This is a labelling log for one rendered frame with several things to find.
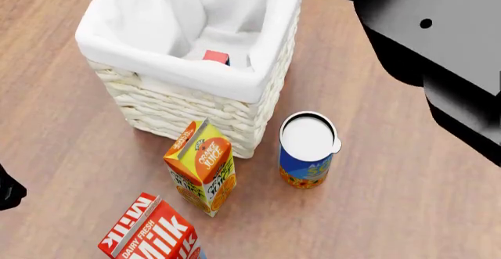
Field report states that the red milk carton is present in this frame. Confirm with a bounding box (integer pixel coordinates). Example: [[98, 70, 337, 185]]
[[97, 192, 207, 259]]

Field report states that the white woven wicker basket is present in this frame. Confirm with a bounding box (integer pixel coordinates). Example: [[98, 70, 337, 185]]
[[74, 0, 309, 160]]

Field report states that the white cloth basket liner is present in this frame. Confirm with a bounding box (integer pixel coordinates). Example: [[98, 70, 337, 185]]
[[74, 0, 309, 104]]

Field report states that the red butter box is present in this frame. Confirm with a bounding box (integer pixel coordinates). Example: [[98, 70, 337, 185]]
[[202, 49, 232, 67]]

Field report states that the blue soup can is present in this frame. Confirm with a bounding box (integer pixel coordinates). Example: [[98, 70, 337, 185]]
[[278, 110, 343, 190]]

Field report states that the orange juice carton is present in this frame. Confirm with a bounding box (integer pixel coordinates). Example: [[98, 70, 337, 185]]
[[163, 117, 238, 218]]

